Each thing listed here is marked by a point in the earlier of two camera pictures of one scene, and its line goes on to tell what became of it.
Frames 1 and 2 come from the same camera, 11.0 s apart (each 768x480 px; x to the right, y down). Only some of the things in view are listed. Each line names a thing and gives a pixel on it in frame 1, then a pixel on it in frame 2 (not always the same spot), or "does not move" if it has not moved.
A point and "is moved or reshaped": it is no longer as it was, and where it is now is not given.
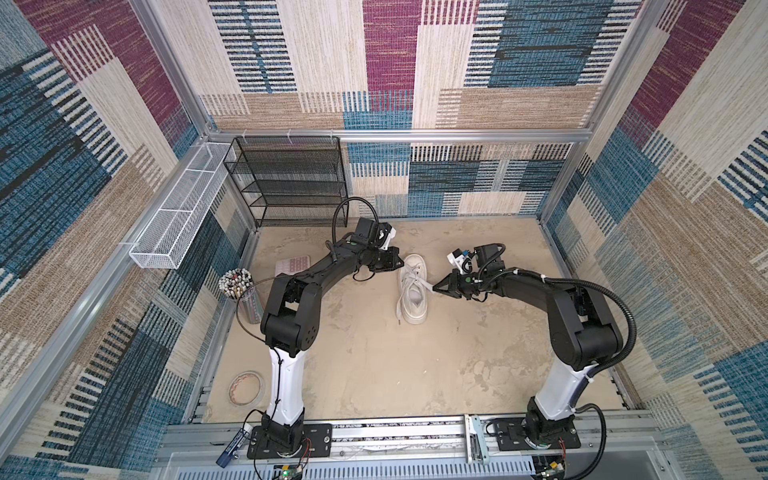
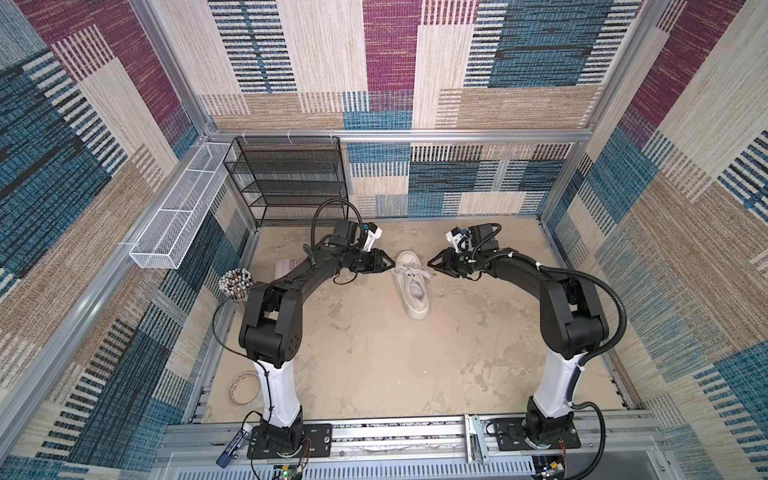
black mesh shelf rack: [301, 178] does not move
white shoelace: [410, 275] is moved or reshaped
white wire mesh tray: [164, 243] does not move
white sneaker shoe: [413, 287] does not move
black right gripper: [454, 288] to [448, 262]
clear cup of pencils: [238, 284] does not move
